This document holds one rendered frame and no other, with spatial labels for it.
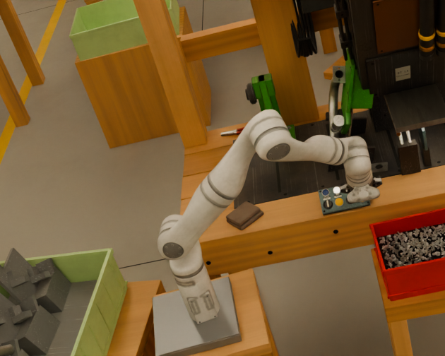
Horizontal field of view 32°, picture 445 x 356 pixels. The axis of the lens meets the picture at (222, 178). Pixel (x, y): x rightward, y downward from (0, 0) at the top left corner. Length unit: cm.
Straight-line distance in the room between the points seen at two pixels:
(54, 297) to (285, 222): 76
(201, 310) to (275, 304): 131
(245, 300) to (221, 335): 17
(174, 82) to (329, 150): 103
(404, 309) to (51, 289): 108
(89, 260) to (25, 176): 256
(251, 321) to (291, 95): 97
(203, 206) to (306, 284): 165
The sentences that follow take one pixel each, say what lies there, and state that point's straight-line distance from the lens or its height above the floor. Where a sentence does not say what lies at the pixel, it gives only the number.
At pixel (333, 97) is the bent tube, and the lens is 266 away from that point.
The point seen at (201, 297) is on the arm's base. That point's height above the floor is 97.
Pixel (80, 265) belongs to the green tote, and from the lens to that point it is 259.
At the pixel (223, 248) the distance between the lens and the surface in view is 252.
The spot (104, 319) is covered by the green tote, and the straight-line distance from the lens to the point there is 243.
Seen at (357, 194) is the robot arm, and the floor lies 108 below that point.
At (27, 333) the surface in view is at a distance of 243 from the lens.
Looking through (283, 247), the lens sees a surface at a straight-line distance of 252.
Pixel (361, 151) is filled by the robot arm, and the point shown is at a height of 126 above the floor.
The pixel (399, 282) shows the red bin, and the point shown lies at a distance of 225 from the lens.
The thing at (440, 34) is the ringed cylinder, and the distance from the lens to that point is 226.
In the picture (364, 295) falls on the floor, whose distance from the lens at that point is 346.
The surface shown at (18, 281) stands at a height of 101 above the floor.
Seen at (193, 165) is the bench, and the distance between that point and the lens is 290.
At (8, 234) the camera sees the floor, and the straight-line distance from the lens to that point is 464.
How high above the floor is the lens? 243
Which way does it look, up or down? 34 degrees down
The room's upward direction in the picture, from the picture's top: 18 degrees counter-clockwise
